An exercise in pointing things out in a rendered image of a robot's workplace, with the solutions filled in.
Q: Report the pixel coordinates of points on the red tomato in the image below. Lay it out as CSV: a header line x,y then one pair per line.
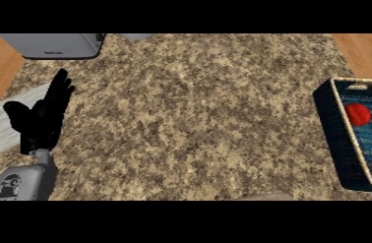
x,y
358,114

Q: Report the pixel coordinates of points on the grey box appliance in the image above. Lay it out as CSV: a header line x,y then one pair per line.
x,y
54,45

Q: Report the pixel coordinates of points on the dark blue wicker basket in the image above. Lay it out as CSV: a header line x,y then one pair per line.
x,y
345,138

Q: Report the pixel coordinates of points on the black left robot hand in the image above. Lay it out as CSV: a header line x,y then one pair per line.
x,y
44,117

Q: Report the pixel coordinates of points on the pale grey round object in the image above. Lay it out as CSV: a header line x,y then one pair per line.
x,y
137,36

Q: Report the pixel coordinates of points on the pale wooden cutting board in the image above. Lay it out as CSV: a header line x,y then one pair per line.
x,y
11,119

